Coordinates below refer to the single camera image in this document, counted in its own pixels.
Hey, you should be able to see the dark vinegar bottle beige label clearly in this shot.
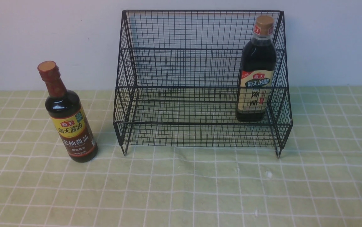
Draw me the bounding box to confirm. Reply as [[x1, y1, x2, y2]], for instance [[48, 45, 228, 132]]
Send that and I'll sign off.
[[235, 15, 277, 122]]

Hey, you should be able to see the soy sauce bottle brown label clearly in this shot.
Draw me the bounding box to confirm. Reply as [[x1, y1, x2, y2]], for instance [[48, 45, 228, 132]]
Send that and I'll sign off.
[[37, 61, 98, 163]]

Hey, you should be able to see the green checkered tablecloth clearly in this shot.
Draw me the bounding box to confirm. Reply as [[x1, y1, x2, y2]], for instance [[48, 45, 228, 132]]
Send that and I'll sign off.
[[0, 86, 362, 227]]

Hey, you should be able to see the black wire mesh shelf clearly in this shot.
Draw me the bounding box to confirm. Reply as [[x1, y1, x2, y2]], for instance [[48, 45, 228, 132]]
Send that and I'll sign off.
[[113, 10, 293, 158]]

